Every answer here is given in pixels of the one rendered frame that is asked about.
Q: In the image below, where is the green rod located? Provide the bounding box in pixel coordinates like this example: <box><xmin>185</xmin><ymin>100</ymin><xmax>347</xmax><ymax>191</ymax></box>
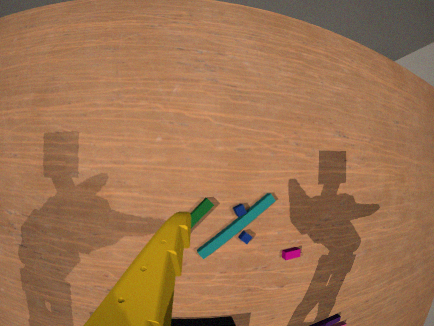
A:
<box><xmin>191</xmin><ymin>198</ymin><xmax>214</xmax><ymax>228</ymax></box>

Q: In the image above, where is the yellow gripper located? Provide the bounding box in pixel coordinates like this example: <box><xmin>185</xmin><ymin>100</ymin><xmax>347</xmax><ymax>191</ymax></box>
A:
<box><xmin>84</xmin><ymin>212</ymin><xmax>191</xmax><ymax>326</ymax></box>

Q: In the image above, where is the dark purple rod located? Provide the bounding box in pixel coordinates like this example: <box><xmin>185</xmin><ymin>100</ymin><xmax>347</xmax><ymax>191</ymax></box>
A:
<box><xmin>310</xmin><ymin>314</ymin><xmax>341</xmax><ymax>326</ymax></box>

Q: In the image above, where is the turquoise rod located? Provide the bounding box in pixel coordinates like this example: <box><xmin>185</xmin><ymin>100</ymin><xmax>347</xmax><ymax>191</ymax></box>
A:
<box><xmin>197</xmin><ymin>193</ymin><xmax>276</xmax><ymax>259</ymax></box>

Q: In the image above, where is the pink rod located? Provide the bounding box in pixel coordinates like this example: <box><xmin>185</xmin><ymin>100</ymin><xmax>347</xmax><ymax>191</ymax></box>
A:
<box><xmin>331</xmin><ymin>321</ymin><xmax>347</xmax><ymax>326</ymax></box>

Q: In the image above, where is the magenta rectangular block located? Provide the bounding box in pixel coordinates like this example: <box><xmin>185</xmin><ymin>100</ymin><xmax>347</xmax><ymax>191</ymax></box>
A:
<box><xmin>282</xmin><ymin>247</ymin><xmax>300</xmax><ymax>260</ymax></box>

